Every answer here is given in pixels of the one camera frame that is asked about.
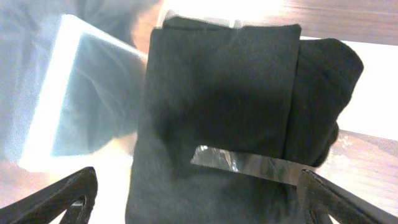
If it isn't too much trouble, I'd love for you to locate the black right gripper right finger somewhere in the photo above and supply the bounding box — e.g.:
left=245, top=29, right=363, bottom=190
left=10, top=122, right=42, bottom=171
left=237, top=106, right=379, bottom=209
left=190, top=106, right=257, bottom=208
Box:
left=297, top=170, right=397, bottom=224

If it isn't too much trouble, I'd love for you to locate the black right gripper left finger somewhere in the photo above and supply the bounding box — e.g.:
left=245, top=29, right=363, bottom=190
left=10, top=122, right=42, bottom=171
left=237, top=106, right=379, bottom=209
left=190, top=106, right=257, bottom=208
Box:
left=1, top=167, right=98, bottom=224

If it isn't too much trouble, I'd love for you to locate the small black garment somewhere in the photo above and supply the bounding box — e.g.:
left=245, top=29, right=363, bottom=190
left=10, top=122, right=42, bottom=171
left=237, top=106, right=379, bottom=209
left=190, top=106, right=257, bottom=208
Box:
left=125, top=17, right=364, bottom=223

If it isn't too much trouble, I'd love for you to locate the clear plastic storage bin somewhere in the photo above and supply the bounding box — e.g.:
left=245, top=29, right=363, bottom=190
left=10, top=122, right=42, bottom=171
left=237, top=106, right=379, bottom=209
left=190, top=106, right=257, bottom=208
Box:
left=1, top=1, right=154, bottom=167

